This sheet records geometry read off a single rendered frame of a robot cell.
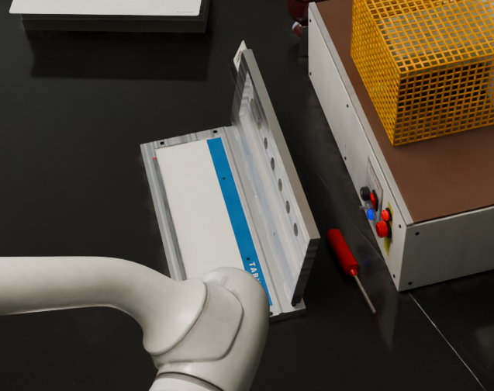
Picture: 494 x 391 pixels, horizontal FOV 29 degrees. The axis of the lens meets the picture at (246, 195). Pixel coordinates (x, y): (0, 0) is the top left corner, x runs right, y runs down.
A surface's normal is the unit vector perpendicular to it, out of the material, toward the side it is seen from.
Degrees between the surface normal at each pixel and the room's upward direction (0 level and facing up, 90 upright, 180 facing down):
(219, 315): 39
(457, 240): 90
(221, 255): 0
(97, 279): 52
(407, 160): 0
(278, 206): 79
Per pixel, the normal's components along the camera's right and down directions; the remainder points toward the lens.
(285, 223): -0.96, 0.09
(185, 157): -0.05, -0.62
